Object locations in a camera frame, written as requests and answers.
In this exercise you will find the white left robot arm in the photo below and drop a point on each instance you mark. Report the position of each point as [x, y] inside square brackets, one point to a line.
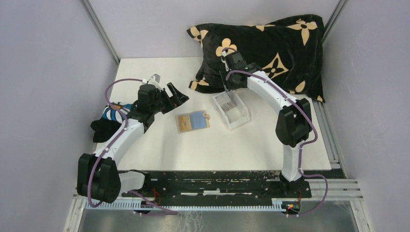
[98, 177]

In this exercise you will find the slotted cable duct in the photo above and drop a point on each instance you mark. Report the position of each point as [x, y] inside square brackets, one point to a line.
[140, 205]

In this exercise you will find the black blue flower cloth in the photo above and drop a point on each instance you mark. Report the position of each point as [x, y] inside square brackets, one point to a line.
[110, 121]

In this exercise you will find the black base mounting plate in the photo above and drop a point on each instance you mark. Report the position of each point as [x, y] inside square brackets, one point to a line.
[214, 200]

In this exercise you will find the black floral pillow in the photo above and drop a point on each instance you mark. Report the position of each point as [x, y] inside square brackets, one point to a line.
[288, 50]

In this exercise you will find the clear plastic card box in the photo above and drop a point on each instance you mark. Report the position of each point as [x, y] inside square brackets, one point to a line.
[236, 117]

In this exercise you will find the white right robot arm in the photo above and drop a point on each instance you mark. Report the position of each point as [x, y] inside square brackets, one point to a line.
[294, 122]

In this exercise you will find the stack of cards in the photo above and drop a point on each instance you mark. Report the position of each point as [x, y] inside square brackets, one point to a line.
[227, 105]

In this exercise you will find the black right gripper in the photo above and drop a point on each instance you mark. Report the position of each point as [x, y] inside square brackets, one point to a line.
[232, 86]

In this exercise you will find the beige leather card holder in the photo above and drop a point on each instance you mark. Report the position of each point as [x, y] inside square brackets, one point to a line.
[193, 121]

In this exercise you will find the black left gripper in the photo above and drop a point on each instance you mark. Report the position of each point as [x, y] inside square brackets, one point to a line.
[178, 98]

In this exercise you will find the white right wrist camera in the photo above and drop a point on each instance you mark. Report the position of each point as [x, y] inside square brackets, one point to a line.
[223, 59]

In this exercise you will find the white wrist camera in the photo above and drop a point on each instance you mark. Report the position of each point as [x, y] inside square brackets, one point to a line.
[223, 59]
[155, 80]

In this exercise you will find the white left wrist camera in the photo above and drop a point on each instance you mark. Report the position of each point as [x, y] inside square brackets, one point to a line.
[155, 80]

